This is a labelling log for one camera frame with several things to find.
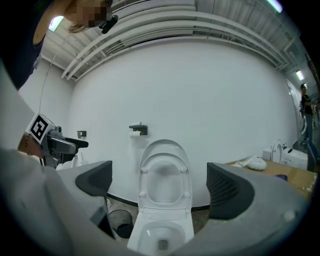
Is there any white toilet with control panel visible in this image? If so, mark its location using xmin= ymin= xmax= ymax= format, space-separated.
xmin=281 ymin=142 xmax=309 ymax=171

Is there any person's dark shirt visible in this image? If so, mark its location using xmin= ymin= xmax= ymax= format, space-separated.
xmin=0 ymin=0 xmax=76 ymax=91

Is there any white toilet seat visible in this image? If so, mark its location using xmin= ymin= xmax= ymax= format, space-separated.
xmin=137 ymin=151 xmax=194 ymax=209

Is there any bundle of white ceiling pipes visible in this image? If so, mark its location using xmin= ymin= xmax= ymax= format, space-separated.
xmin=60 ymin=10 xmax=296 ymax=81

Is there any brown cardboard sheet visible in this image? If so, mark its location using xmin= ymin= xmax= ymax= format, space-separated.
xmin=224 ymin=158 xmax=319 ymax=201

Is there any black trash bin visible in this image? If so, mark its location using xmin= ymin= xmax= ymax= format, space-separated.
xmin=108 ymin=209 xmax=134 ymax=239

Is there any thin grey cable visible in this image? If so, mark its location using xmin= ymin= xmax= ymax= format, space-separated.
xmin=39 ymin=53 xmax=56 ymax=114

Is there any white crumpled cloth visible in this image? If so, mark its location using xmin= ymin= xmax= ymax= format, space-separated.
xmin=235 ymin=154 xmax=268 ymax=172

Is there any person's left forearm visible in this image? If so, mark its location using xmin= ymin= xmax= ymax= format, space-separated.
xmin=17 ymin=133 xmax=42 ymax=159

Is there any black toilet paper holder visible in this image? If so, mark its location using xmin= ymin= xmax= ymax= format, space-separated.
xmin=128 ymin=122 xmax=149 ymax=137

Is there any person's head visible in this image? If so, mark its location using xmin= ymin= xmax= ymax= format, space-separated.
xmin=65 ymin=0 xmax=112 ymax=29

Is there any black head-worn camera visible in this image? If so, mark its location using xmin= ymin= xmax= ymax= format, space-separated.
xmin=99 ymin=14 xmax=119 ymax=35

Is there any beaded bracelet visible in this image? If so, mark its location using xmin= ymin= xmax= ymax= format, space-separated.
xmin=24 ymin=133 xmax=33 ymax=157

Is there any white toilet bowl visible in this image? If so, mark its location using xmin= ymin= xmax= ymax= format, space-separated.
xmin=126 ymin=206 xmax=196 ymax=254

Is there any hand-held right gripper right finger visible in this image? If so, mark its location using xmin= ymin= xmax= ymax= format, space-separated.
xmin=206 ymin=161 xmax=316 ymax=253

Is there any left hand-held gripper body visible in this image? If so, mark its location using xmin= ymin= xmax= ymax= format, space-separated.
xmin=24 ymin=112 xmax=77 ymax=169

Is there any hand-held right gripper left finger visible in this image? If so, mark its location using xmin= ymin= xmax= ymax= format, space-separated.
xmin=55 ymin=160 xmax=116 ymax=241

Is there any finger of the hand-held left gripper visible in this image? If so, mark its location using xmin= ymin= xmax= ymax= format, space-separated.
xmin=51 ymin=136 xmax=89 ymax=155

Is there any white toilet lid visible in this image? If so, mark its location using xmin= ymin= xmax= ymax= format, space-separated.
xmin=139 ymin=138 xmax=189 ymax=174

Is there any white toilet with raised lid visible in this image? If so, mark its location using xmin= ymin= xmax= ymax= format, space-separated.
xmin=262 ymin=138 xmax=285 ymax=165

